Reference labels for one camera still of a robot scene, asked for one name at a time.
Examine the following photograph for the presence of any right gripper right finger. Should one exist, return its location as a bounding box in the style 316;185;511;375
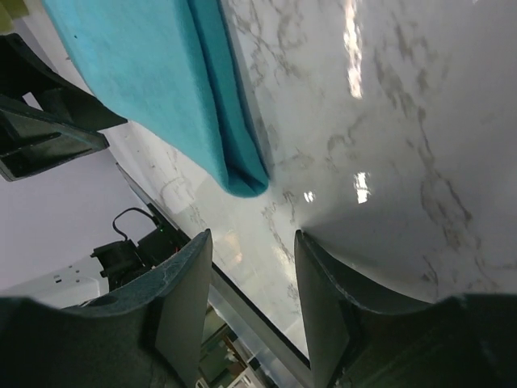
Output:
294;231;516;387

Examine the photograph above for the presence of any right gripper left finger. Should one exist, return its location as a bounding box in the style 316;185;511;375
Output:
1;231;212;387

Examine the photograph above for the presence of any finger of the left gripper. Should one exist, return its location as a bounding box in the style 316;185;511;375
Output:
1;33;127;132
1;95;108;182

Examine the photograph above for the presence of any turquoise t shirt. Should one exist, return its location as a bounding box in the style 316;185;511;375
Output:
44;1;269;198

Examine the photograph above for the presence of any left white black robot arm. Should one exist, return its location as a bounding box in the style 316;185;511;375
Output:
1;33;155;308

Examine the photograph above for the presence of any olive green plastic basket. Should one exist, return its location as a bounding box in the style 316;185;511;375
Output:
0;0;29;33

